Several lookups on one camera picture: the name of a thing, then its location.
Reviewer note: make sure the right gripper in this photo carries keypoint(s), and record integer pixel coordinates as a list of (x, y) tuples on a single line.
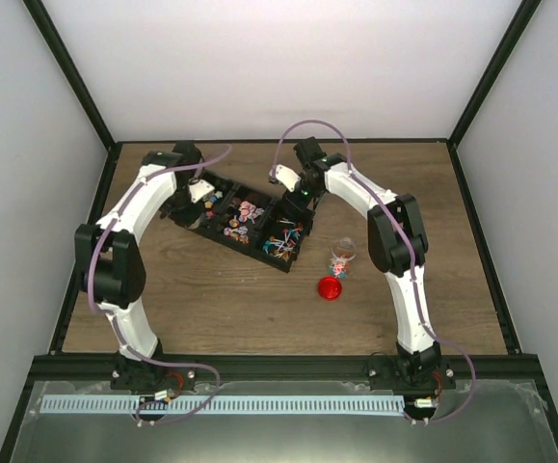
[(299, 205)]

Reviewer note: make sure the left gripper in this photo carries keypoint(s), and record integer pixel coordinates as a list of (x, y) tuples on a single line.
[(183, 219)]

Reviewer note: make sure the black candy tray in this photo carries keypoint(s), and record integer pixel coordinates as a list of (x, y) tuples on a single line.
[(253, 223)]

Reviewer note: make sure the clear plastic jar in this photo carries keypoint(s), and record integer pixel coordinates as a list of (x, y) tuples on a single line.
[(343, 252)]

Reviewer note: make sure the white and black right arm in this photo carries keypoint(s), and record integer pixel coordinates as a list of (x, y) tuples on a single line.
[(396, 241)]

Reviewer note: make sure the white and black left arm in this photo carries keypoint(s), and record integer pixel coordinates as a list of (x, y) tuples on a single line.
[(108, 260)]

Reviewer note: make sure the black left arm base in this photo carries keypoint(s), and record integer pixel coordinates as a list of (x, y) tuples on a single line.
[(139, 377)]

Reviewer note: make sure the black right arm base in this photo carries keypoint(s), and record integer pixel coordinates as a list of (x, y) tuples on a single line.
[(418, 372)]

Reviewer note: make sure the red jar lid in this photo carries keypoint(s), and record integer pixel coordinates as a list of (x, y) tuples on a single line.
[(329, 288)]

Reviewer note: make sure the light blue slotted cable duct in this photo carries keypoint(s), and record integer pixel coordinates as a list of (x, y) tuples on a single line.
[(367, 405)]

